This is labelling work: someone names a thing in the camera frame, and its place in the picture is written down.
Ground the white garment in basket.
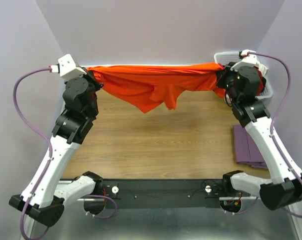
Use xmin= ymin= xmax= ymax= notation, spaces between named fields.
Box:
xmin=256 ymin=60 xmax=268 ymax=77

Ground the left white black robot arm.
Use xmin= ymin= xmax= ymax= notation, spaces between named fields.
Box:
xmin=9 ymin=68 xmax=103 ymax=227

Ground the folded purple t shirt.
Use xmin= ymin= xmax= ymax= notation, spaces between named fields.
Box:
xmin=233 ymin=124 xmax=268 ymax=169

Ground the orange t shirt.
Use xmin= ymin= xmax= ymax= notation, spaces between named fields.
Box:
xmin=88 ymin=63 xmax=225 ymax=113

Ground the white plastic laundry basket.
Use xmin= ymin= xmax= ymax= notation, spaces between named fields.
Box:
xmin=214 ymin=51 xmax=273 ymax=100

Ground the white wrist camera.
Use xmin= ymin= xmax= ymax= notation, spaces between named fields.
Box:
xmin=231 ymin=49 xmax=258 ymax=71
xmin=49 ymin=54 xmax=87 ymax=82

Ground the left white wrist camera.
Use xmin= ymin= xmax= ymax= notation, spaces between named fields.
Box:
xmin=49 ymin=54 xmax=87 ymax=82

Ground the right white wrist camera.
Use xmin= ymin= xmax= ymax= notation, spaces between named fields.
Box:
xmin=231 ymin=49 xmax=258 ymax=71

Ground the dark red shirt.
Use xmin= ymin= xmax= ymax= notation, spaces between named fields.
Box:
xmin=256 ymin=70 xmax=266 ymax=96

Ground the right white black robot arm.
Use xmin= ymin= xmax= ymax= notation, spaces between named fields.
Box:
xmin=217 ymin=63 xmax=302 ymax=211

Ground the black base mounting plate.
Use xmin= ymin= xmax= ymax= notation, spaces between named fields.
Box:
xmin=102 ymin=178 xmax=238 ymax=209

